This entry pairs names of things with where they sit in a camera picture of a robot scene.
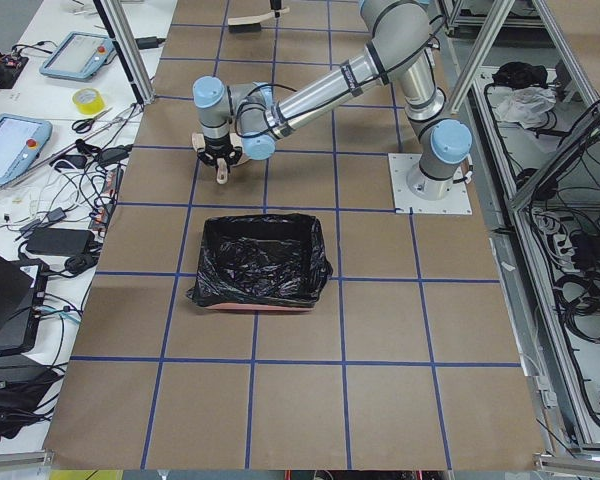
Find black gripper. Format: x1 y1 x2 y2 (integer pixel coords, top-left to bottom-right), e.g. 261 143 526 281
196 143 242 168

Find beige plastic dustpan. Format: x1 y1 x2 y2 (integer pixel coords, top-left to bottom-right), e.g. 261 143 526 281
191 133 243 185

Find beige hand brush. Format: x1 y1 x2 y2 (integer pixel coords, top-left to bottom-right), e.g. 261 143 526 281
227 7 290 33

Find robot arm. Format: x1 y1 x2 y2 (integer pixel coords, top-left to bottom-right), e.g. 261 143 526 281
192 1 472 194

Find bin with black bag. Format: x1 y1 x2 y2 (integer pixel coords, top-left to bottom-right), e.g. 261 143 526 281
186 213 333 311

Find black scissors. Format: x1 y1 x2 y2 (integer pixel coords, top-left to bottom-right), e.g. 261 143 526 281
71 108 110 134

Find yellow tape roll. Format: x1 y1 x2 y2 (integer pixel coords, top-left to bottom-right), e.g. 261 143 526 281
72 88 105 115

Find blue teach pendant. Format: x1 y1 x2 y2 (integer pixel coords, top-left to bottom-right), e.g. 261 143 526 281
0 114 53 185
39 31 115 81

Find black power adapter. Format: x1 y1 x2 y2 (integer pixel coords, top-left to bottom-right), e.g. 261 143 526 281
26 228 95 256

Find black laptop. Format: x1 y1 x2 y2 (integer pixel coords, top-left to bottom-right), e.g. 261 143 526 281
0 256 49 356

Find aluminium frame post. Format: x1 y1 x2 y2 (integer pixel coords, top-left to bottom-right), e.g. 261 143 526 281
93 0 155 106

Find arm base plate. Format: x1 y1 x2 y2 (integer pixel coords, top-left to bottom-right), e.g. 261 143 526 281
388 153 472 215

